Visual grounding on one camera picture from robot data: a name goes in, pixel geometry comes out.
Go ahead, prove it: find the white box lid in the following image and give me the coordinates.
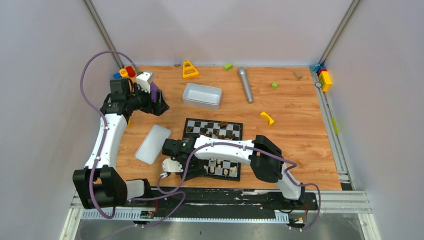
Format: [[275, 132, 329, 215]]
[[134, 124, 172, 165]]

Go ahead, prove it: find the stacked coloured blocks right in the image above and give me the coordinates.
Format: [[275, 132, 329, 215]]
[[309, 64, 333, 92]]

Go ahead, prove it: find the green block near wall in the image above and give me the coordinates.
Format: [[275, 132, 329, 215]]
[[223, 62, 234, 71]]

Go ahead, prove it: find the yellow curved block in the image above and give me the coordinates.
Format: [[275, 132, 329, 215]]
[[259, 111, 275, 127]]

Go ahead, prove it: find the black white chessboard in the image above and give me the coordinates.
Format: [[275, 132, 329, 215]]
[[182, 118, 243, 182]]

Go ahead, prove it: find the purple metronome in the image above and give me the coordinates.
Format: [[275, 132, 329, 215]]
[[150, 82, 163, 103]]

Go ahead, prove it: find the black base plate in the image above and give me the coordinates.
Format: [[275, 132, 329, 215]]
[[125, 187, 318, 219]]

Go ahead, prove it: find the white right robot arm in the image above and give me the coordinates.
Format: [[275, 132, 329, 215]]
[[161, 134, 306, 209]]

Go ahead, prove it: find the yellow triangular toy block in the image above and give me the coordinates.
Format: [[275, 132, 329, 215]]
[[182, 60, 200, 80]]

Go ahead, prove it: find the red cylinder block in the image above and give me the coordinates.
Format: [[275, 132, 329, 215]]
[[125, 66, 136, 78]]

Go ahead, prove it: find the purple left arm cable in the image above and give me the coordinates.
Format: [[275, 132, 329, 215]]
[[80, 50, 186, 239]]

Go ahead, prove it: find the white rectangular box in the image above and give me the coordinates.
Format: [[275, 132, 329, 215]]
[[182, 83, 222, 110]]

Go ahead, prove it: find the brown wooden block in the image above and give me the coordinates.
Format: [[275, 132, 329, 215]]
[[293, 70, 303, 80]]

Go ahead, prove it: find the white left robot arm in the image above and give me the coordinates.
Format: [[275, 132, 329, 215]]
[[72, 76, 170, 209]]

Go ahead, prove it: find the yellow cylinder block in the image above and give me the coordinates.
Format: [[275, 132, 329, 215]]
[[119, 68, 129, 78]]

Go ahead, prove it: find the silver microphone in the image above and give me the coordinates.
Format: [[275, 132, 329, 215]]
[[237, 66, 254, 104]]

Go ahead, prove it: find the blue toy block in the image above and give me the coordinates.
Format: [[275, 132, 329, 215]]
[[113, 72, 121, 79]]

